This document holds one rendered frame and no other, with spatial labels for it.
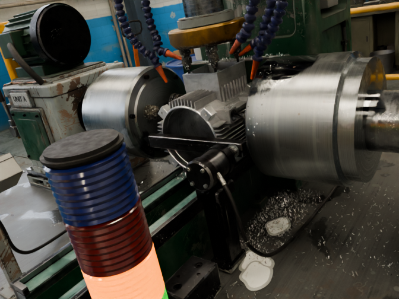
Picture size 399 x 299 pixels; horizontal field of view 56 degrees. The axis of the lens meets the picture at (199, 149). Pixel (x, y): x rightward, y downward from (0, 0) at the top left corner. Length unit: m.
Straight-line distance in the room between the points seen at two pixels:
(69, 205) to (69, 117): 0.88
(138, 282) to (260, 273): 0.47
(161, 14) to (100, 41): 1.32
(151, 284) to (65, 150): 0.13
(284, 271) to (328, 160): 0.23
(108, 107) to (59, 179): 0.71
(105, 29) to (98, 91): 6.77
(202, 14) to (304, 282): 0.57
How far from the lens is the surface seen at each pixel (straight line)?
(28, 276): 0.72
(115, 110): 0.95
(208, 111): 0.77
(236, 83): 0.90
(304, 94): 0.66
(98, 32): 7.68
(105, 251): 0.29
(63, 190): 0.27
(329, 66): 0.68
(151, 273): 0.32
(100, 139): 0.28
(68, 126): 1.15
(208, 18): 0.83
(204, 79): 0.86
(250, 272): 0.76
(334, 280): 0.74
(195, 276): 0.68
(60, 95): 1.13
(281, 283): 0.73
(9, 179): 0.84
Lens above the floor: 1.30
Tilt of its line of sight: 21 degrees down
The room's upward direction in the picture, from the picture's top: 11 degrees counter-clockwise
